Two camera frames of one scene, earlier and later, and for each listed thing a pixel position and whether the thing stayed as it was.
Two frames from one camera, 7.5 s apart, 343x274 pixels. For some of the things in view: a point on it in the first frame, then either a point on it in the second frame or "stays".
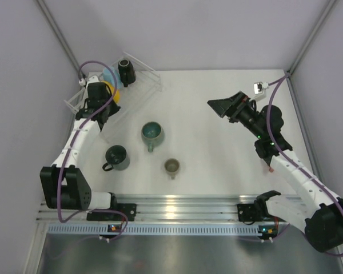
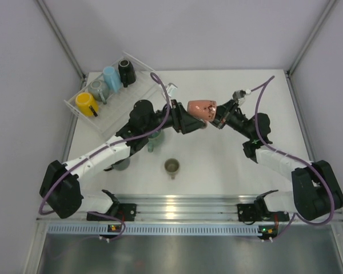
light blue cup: x=107 y=76 stays
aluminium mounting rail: x=171 y=208 stays
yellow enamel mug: x=117 y=94 to x=83 y=100
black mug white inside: x=127 y=72 stays
